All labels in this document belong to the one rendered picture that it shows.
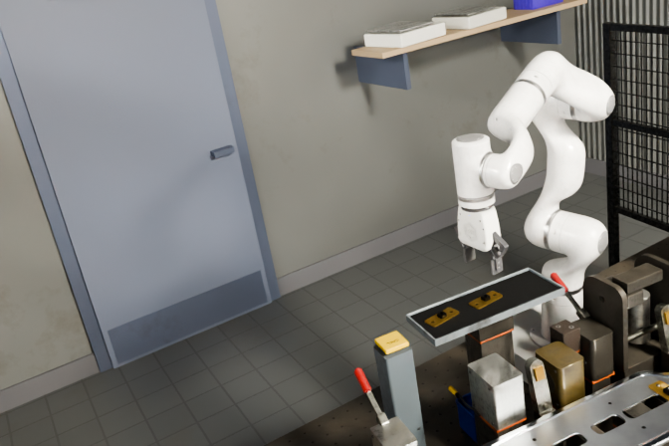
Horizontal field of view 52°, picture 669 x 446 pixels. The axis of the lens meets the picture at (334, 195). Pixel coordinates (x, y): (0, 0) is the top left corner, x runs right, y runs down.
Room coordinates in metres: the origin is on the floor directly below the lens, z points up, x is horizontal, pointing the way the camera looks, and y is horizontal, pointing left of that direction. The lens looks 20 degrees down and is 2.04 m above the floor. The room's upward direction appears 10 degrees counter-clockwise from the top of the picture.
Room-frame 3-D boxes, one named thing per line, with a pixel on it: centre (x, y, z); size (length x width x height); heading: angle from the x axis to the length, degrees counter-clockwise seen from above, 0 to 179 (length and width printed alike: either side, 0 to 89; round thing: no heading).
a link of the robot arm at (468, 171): (1.45, -0.32, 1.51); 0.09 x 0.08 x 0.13; 40
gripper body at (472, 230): (1.45, -0.32, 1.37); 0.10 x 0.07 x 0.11; 29
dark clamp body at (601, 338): (1.39, -0.54, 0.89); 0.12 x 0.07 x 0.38; 20
